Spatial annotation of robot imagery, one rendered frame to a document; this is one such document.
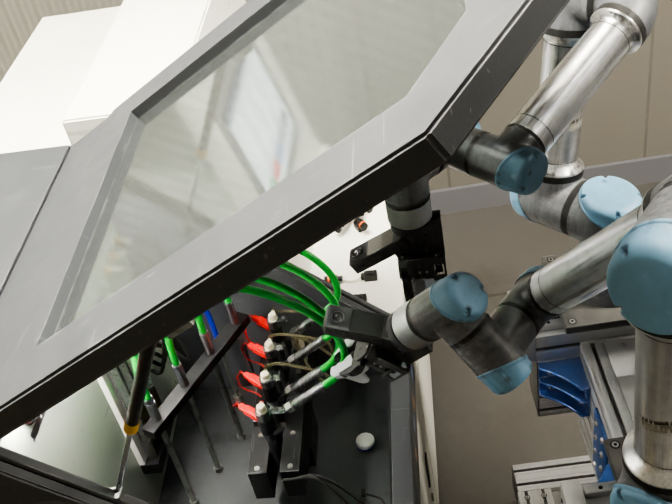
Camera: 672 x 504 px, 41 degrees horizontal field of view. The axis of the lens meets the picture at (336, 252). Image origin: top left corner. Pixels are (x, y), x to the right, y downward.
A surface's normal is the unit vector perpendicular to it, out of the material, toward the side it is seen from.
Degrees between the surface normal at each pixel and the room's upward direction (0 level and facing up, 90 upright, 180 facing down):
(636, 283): 82
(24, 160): 0
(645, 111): 90
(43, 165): 0
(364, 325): 21
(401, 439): 0
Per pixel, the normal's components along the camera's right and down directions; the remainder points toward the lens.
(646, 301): -0.61, 0.47
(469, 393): -0.16, -0.76
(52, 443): 0.99, -0.11
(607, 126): 0.04, 0.63
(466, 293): 0.51, -0.41
